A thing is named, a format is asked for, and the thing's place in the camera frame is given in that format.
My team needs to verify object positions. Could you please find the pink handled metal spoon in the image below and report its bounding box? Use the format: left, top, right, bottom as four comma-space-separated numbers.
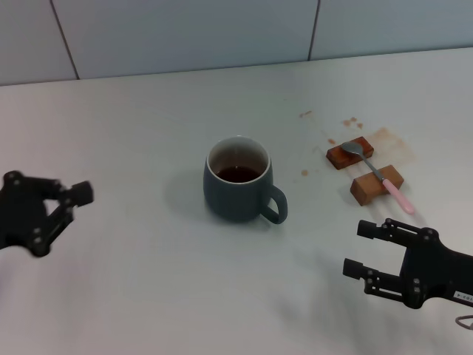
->
340, 141, 415, 215

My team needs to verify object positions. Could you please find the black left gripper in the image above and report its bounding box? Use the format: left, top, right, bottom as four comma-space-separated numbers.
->
0, 170, 95, 258

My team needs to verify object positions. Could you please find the dark grey ceramic mug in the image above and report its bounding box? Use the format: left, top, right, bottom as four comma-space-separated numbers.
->
202, 135, 289, 225

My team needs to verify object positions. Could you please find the dark stained wooden block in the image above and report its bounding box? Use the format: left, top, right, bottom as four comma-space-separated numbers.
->
325, 135, 375, 172

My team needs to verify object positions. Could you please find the dark coffee liquid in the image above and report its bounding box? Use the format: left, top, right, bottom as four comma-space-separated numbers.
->
215, 166, 262, 185

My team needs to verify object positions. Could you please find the light brown wooden block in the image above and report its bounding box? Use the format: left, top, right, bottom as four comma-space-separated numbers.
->
350, 164, 405, 206

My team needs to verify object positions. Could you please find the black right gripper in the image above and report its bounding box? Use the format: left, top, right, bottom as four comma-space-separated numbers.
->
342, 217, 473, 310

